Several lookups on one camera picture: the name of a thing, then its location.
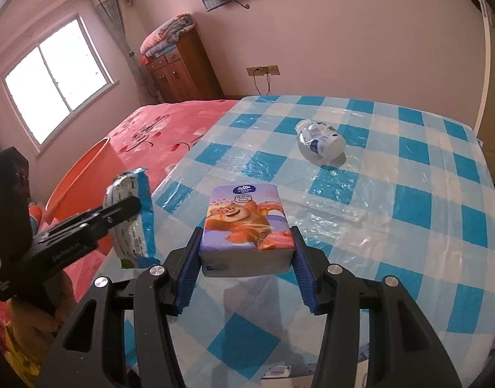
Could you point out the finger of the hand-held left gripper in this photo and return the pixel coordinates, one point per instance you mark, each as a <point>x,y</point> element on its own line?
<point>110,216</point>

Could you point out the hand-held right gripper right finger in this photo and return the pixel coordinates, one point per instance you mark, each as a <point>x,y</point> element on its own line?
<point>308,275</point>

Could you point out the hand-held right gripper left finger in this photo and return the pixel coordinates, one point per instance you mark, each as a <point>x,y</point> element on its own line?
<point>187,275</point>

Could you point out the blue white snack packet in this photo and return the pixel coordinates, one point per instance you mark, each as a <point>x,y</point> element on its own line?
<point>128,246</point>

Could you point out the orange plastic bucket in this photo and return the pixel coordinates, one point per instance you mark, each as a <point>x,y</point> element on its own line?
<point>89,178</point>

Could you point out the cartoon printed tissue pack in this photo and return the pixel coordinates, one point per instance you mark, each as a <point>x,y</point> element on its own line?
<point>243,218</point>

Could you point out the person's left hand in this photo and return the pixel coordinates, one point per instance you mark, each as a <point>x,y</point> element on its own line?
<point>41,311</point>

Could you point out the clear plastic wrapper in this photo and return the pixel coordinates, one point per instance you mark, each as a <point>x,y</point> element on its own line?
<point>336,210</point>

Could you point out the pink printed blanket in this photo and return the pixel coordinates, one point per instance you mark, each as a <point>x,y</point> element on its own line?
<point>162,129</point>

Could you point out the white blue paper label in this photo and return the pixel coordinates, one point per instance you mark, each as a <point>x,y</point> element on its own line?
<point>278,372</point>

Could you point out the blue checked tablecloth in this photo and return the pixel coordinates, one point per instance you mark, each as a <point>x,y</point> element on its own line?
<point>413,210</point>

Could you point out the window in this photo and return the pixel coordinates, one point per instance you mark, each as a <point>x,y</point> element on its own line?
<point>57,81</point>

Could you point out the yellow printed cloth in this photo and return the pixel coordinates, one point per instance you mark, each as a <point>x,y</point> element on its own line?
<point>23,359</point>

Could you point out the brown wooden cabinet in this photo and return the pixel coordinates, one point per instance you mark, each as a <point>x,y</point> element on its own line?
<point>187,72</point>

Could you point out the folded pink blue blanket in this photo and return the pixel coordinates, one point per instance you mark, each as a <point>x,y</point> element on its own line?
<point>166,34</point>

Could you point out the grey checked curtain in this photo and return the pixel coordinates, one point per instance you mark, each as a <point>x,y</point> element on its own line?
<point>114,20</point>

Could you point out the wall socket strip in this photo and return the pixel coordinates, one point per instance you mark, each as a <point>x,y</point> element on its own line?
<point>263,70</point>

